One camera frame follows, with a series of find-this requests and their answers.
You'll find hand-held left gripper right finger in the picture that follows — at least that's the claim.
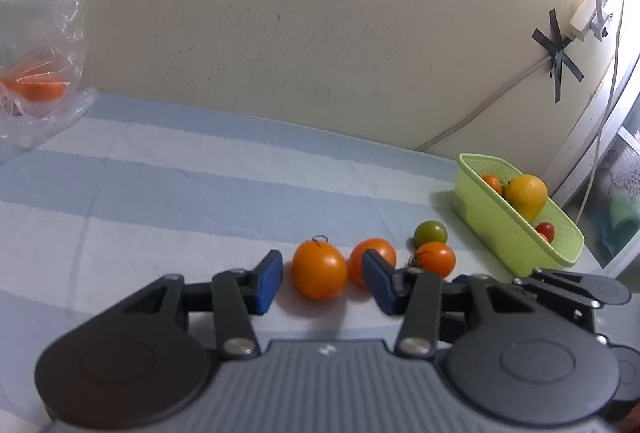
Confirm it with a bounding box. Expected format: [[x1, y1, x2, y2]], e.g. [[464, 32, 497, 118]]
[[362, 249, 551, 358]]

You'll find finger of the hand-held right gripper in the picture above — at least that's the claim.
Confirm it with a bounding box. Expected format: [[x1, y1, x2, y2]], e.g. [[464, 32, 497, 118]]
[[513, 267, 591, 311], [557, 305, 612, 349]]

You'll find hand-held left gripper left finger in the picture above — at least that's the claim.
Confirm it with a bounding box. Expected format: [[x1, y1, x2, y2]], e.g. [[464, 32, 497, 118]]
[[95, 249, 285, 360]]

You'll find small orange tomato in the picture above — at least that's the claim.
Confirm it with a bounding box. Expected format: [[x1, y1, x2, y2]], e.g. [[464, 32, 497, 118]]
[[348, 238, 397, 289]]

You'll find large mandarin orange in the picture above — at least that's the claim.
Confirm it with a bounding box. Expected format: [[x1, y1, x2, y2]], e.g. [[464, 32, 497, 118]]
[[292, 237, 349, 301]]

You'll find orange cherry tomato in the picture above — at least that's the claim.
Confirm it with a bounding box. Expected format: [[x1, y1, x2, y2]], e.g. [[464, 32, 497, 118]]
[[413, 241, 457, 279]]

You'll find green cherry tomato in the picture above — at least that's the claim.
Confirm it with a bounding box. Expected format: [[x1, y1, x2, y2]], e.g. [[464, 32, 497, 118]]
[[413, 220, 448, 250]]

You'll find green plastic basket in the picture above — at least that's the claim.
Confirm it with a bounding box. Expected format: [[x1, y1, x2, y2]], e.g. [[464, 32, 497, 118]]
[[451, 153, 585, 277]]

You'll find large yellow citrus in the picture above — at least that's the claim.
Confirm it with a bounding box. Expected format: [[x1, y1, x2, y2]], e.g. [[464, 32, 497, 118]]
[[504, 174, 549, 221]]

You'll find green cloth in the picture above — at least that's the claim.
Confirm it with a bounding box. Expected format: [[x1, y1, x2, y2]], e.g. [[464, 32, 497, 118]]
[[601, 194, 640, 255]]

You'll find striped blue white sheet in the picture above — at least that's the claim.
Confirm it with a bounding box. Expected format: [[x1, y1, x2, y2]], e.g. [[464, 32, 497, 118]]
[[0, 90, 618, 433]]

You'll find black tape cross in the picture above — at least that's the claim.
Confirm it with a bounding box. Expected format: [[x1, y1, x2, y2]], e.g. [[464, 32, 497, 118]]
[[532, 9, 585, 104]]

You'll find orange fruit in bag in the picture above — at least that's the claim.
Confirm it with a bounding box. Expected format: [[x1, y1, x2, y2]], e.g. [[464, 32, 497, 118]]
[[0, 72, 68, 102]]

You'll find clear plastic bag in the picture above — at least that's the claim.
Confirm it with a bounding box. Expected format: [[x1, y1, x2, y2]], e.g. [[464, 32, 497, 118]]
[[0, 0, 98, 164]]

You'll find white hanging cable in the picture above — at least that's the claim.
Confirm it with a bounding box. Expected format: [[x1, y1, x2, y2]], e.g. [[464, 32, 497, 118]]
[[576, 0, 627, 225]]

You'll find white wall cable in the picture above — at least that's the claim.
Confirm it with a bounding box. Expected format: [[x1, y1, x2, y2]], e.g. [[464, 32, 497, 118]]
[[416, 57, 552, 154]]

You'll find white wall adapter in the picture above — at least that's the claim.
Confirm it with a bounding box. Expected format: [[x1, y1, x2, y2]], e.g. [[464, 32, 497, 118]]
[[569, 0, 627, 42]]

